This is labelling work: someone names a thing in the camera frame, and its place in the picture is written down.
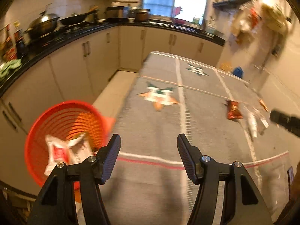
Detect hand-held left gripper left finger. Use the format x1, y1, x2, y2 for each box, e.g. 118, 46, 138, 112
27, 133, 122, 225

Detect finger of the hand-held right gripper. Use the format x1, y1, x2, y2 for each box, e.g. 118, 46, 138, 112
287, 166, 295, 201
269, 110, 300, 137

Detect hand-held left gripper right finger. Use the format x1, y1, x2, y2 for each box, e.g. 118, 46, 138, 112
177, 133, 273, 225

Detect white medicine box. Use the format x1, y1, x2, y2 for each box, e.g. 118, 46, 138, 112
67, 132, 94, 163

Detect white package with red label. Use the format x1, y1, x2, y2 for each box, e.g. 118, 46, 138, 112
44, 135, 71, 176

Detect red plastic basket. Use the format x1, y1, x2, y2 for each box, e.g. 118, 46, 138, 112
25, 101, 116, 190

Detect orange crumpled wrapper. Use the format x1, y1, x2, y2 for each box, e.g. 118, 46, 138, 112
258, 98, 269, 112

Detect clear plastic wrappers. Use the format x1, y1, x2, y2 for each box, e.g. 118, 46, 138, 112
241, 103, 270, 136

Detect small white bottle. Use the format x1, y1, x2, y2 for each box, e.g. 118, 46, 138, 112
246, 112, 258, 138

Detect grey star print tablecloth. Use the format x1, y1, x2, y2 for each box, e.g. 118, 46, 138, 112
77, 51, 291, 225

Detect dark red snack packet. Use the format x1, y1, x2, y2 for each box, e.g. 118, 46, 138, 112
225, 100, 243, 121

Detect blue plastic bag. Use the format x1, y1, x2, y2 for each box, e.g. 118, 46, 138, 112
232, 66, 244, 78

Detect lower kitchen cabinets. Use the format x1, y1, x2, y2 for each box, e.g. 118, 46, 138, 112
0, 26, 225, 193

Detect hanging plastic bags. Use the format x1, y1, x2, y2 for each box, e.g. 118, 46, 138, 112
231, 0, 289, 45

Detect green cloth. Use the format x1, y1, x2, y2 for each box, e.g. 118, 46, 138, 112
0, 59, 22, 78

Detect black kitchen countertop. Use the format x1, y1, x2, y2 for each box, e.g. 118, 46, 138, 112
0, 20, 225, 99

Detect dark sauce bottle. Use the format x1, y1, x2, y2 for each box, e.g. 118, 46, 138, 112
15, 28, 27, 58

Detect black frying pan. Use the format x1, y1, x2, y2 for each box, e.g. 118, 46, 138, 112
60, 6, 99, 26

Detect red label sauce bottle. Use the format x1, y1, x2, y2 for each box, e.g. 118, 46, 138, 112
5, 23, 17, 61

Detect steel wok with lid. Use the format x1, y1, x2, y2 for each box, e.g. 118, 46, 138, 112
24, 10, 61, 40

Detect dark wall rack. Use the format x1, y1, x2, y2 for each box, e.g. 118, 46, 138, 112
213, 0, 251, 10

